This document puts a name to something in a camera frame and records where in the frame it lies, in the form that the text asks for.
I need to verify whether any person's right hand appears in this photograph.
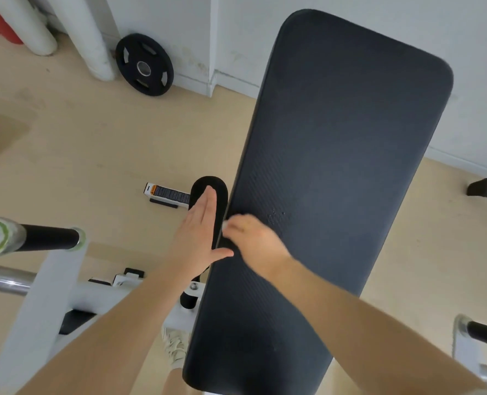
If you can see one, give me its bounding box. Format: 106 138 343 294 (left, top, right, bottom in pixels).
223 213 293 281

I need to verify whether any person's right forearm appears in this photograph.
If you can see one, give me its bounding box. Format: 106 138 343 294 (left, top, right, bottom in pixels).
272 255 487 395

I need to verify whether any black weight plate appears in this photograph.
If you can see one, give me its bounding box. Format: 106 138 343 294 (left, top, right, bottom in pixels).
115 33 174 97

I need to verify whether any person's left hand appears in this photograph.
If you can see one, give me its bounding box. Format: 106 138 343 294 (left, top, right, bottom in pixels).
167 185 235 280

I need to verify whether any person's left leg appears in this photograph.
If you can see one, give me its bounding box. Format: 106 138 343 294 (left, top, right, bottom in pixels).
167 365 186 395

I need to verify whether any person's left forearm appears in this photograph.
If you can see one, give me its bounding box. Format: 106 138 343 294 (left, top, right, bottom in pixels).
17 258 205 395

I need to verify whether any long black back pad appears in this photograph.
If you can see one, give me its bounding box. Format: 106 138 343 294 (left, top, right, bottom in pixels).
144 8 454 395

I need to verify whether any white exercise machine black roller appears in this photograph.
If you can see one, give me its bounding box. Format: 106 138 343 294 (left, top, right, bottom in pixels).
0 176 487 395

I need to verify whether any person's left beige sneaker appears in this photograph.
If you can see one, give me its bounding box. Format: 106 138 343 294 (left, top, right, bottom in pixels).
162 324 191 370

